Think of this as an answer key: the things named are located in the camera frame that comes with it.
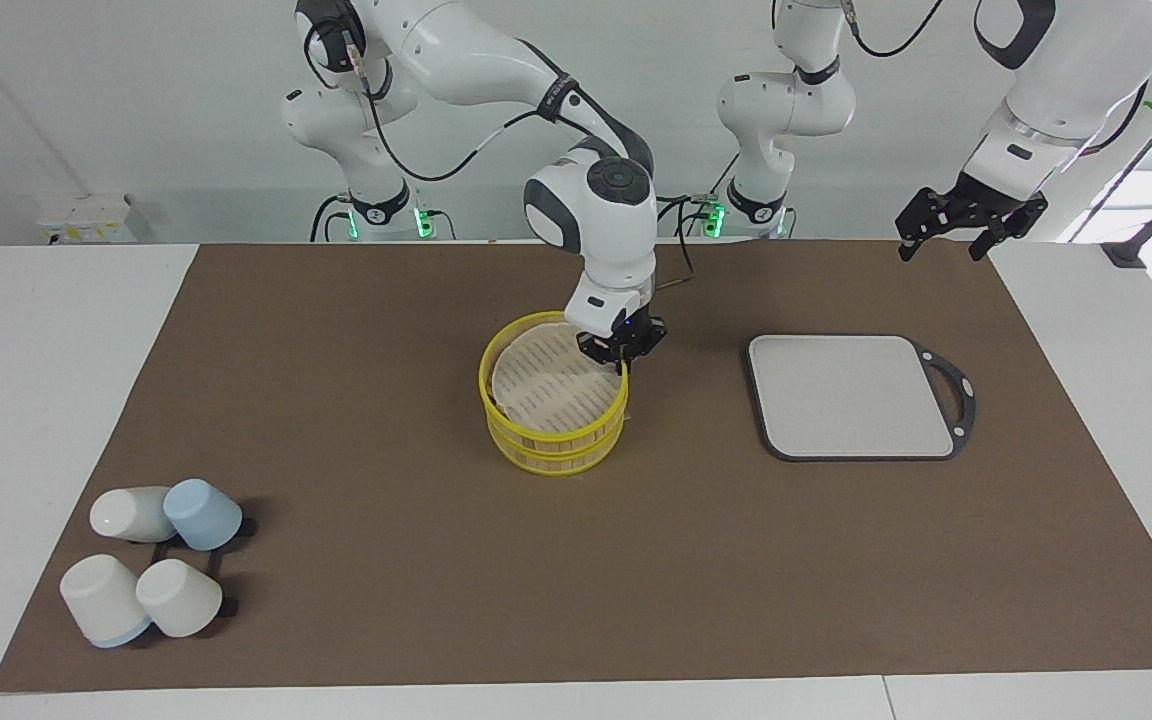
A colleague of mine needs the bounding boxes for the white cup blue rim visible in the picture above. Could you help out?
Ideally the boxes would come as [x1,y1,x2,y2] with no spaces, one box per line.
[60,554,153,649]

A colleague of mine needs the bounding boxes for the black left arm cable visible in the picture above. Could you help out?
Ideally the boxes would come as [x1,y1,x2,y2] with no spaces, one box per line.
[839,0,949,63]

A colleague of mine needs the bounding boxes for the black base cables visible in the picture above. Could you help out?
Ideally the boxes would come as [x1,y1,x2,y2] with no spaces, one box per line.
[654,150,743,293]

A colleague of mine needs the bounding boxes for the white steamer liner paper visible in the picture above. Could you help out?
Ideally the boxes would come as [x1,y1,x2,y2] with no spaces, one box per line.
[491,325,623,434]

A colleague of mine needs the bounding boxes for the white power box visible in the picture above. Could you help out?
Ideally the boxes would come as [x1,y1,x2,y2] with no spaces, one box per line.
[36,194,139,246]

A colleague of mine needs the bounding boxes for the yellow bamboo steamer basket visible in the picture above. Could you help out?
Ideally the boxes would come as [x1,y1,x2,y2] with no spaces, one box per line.
[478,311,630,477]

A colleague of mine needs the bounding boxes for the grey cutting board dark rim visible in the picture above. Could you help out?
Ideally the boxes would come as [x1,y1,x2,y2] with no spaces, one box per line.
[747,334,977,463]

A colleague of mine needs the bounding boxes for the brown table mat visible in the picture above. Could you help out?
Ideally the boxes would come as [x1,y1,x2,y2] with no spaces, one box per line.
[0,240,1152,693]

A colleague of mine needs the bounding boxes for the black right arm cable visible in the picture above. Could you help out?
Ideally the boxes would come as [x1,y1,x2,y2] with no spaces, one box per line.
[304,20,577,184]

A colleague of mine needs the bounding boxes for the light blue cup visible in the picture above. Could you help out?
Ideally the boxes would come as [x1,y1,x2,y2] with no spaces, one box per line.
[163,479,244,552]

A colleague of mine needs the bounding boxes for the black cup rack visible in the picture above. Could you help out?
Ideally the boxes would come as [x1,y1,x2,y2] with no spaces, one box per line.
[151,515,259,618]

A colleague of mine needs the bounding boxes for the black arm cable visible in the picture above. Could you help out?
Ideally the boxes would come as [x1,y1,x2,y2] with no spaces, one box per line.
[304,20,577,184]
[839,0,949,63]

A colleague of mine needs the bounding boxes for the all white cup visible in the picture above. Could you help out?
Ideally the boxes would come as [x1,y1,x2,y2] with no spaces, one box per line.
[135,558,224,639]
[89,486,177,544]

